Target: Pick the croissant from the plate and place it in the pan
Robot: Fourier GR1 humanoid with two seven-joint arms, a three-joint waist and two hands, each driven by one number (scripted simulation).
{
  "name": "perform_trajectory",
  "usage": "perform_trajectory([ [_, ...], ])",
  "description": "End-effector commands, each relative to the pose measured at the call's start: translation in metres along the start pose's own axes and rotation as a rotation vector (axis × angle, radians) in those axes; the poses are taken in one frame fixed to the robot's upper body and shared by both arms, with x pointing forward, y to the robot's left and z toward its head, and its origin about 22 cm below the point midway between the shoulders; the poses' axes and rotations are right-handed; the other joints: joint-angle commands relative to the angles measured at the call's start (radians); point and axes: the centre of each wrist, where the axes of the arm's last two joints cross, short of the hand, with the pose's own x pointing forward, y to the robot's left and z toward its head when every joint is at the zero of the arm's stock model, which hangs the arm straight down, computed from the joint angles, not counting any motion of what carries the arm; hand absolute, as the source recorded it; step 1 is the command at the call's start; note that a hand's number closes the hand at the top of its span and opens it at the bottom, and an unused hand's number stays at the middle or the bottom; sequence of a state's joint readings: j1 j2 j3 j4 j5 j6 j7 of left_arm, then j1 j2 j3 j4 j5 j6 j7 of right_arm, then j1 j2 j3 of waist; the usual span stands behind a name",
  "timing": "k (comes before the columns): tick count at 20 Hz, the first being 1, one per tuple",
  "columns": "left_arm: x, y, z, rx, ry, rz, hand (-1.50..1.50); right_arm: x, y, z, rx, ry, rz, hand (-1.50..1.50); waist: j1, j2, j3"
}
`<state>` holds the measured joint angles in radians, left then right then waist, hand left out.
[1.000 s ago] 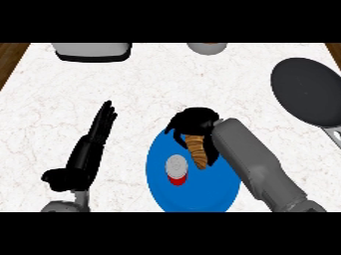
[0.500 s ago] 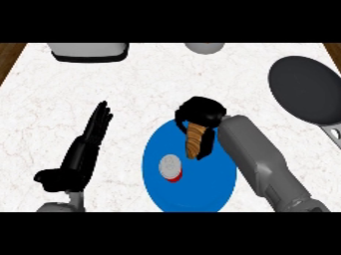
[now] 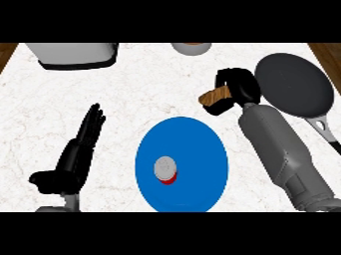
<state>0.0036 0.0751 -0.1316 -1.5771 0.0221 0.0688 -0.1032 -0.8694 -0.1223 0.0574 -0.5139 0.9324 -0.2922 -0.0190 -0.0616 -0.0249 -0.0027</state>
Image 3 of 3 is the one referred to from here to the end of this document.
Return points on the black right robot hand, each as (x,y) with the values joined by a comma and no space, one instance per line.
(242,87)

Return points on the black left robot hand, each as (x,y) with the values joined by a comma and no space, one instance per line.
(75,156)

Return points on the brown croissant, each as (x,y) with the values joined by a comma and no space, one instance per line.
(215,95)

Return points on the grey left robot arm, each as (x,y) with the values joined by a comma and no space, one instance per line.
(66,203)

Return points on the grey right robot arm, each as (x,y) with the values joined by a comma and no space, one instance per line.
(285,156)

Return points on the dark grey frying pan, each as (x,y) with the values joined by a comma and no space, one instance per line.
(295,89)

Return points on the blue plate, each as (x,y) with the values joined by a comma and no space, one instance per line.
(181,164)

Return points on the grey cup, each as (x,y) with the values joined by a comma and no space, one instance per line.
(190,48)

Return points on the red can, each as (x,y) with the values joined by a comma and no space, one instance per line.
(165,170)

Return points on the pale grey appliance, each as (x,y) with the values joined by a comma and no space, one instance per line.
(72,55)

